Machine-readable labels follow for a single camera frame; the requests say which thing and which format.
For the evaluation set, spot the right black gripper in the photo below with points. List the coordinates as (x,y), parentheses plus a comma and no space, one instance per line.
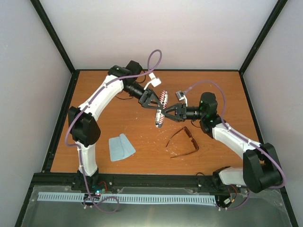
(180,109)

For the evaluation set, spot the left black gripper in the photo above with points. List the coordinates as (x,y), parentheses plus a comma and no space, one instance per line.
(148,94)

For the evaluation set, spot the flag newsprint glasses case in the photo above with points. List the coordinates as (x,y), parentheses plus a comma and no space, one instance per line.
(159,116)

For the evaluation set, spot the light blue cleaning cloth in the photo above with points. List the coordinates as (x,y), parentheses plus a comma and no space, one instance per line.
(120,148)

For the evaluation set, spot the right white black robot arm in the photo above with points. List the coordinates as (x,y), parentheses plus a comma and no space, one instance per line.
(259,171)

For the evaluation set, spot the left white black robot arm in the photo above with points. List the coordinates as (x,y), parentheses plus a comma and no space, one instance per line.
(82,120)

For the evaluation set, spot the brown tinted sunglasses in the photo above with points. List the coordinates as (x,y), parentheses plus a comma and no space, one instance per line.
(182,143)

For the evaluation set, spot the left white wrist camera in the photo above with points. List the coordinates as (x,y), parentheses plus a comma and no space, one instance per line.
(154,81)

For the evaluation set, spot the black frame post left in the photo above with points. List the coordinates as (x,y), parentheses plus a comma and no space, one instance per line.
(53,34)

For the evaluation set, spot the black frame post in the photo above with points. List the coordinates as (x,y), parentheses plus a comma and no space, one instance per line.
(53,34)
(274,14)

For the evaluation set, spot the black aluminium front rail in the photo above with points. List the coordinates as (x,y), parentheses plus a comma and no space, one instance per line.
(204,183)

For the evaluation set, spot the light blue slotted cable duct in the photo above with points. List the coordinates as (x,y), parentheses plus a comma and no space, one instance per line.
(208,200)

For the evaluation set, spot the black frame post right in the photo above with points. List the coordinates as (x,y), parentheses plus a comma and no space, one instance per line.
(274,14)

